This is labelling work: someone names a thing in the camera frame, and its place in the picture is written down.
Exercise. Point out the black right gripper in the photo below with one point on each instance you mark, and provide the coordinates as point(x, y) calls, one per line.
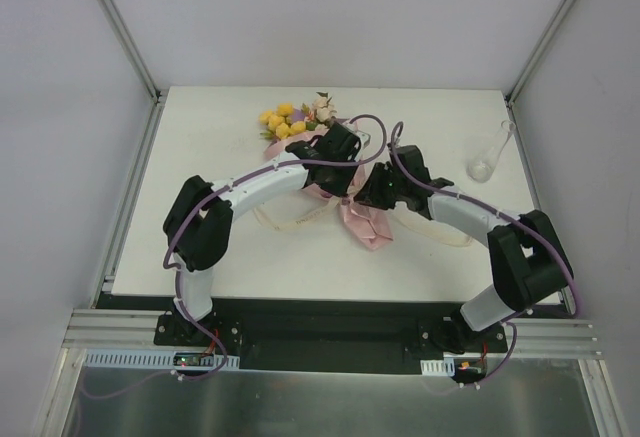
point(379, 191)

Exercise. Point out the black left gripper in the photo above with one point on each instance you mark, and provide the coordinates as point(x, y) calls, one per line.
point(335, 177)

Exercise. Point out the pink and purple wrapping paper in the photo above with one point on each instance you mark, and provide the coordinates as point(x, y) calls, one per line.
point(372, 221)

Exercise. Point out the cream printed ribbon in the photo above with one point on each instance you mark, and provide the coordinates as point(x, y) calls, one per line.
point(453, 238)

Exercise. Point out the yellow and pink flower bunch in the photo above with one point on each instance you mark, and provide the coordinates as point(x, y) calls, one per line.
point(286, 120)

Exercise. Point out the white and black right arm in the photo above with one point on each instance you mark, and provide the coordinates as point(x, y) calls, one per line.
point(527, 261)

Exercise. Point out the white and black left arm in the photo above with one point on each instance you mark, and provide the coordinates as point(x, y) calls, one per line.
point(199, 223)

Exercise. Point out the clear glass vase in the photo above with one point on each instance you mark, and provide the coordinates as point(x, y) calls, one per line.
point(482, 166)

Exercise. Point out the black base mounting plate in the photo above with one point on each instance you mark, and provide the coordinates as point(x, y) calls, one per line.
point(327, 336)

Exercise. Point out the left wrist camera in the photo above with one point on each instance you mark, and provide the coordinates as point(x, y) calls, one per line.
point(364, 138)

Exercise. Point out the white slotted cable duct right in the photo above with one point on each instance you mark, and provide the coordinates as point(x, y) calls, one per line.
point(450, 367)

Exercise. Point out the white slotted cable duct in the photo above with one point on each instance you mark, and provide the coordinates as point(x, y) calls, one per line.
point(450, 367)
point(158, 360)

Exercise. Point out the aluminium frame post left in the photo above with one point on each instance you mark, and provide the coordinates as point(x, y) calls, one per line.
point(131, 50)

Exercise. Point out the aluminium front rail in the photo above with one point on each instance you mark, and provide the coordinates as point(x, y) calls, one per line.
point(536, 337)

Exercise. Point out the white slotted cable duct left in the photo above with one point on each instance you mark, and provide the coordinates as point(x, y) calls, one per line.
point(158, 360)

